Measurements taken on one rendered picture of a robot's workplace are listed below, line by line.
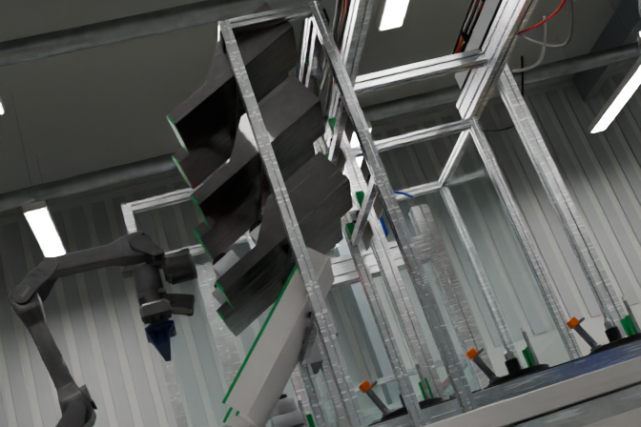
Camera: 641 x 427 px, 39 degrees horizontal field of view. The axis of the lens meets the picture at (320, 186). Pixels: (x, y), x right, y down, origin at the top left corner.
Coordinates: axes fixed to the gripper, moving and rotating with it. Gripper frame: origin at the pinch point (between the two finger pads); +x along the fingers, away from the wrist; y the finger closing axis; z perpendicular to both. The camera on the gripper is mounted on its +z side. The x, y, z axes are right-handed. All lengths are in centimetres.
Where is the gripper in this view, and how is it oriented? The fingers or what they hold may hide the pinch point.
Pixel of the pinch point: (164, 344)
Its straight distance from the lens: 190.5
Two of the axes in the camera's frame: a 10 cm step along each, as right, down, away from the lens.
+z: 9.5, -2.4, 2.1
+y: -0.9, 4.3, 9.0
